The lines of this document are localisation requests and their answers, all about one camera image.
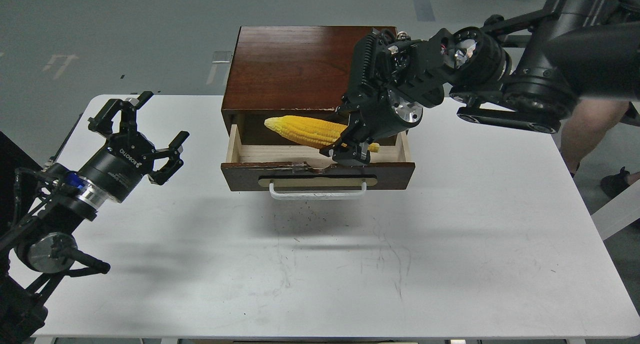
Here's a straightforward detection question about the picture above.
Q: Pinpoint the yellow corn cob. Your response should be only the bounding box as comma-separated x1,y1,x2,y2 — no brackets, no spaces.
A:
263,115,381,153

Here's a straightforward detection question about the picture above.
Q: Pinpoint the wooden drawer with white handle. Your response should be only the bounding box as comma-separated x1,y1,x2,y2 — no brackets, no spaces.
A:
221,124,415,192

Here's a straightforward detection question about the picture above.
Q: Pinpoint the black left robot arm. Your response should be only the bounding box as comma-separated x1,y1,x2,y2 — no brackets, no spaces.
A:
1,91,189,343

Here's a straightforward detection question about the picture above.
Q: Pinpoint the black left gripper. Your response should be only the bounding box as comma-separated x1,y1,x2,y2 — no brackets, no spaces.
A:
78,91,190,202

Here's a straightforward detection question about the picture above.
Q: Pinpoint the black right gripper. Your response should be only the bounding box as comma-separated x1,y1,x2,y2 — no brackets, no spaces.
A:
319,29,444,165

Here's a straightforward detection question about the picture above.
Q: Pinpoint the seated person in black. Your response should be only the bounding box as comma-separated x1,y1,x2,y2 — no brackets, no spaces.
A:
559,99,631,177

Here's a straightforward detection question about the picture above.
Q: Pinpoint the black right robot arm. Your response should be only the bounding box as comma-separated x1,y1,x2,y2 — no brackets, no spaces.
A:
320,0,639,166

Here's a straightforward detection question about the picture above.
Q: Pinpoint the dark wooden drawer cabinet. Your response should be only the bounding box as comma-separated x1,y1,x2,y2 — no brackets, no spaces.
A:
221,26,414,134

